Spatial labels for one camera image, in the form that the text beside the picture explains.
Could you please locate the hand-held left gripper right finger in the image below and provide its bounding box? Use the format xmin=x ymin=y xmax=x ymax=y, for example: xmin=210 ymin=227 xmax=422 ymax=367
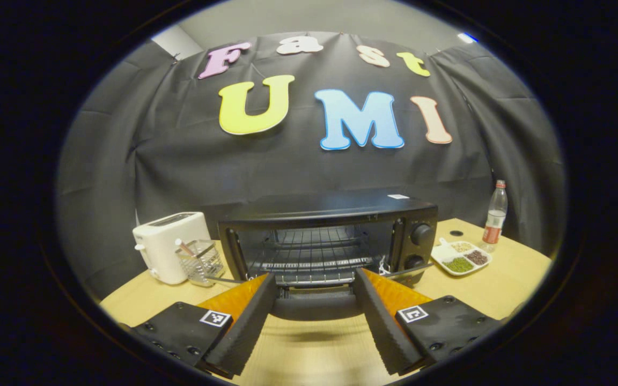
xmin=352 ymin=267 xmax=507 ymax=377

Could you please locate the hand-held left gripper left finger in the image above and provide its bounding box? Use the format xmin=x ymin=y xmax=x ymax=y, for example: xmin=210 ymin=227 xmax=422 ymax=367
xmin=127 ymin=272 xmax=278 ymax=378

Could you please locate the black electric oven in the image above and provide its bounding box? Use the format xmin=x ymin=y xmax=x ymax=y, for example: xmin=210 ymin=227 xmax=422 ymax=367
xmin=202 ymin=190 xmax=439 ymax=322

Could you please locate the white divided plate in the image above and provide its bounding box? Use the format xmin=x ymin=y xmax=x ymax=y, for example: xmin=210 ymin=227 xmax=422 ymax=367
xmin=430 ymin=237 xmax=493 ymax=277

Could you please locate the white toaster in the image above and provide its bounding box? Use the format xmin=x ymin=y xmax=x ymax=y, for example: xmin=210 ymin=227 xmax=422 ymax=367
xmin=133 ymin=212 xmax=212 ymax=285

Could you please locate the clear red label bottle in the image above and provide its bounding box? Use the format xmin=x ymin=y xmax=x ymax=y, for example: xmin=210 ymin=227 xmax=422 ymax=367
xmin=481 ymin=180 xmax=508 ymax=253

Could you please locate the black backdrop cloth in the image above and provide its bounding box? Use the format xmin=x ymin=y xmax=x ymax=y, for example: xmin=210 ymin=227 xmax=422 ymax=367
xmin=57 ymin=32 xmax=566 ymax=301

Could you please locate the metal wire basket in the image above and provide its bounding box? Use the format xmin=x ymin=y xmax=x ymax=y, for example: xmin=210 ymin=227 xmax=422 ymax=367
xmin=175 ymin=240 xmax=226 ymax=288

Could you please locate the oven wire rack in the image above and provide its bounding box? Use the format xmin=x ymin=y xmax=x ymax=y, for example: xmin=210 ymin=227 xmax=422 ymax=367
xmin=247 ymin=228 xmax=385 ymax=285

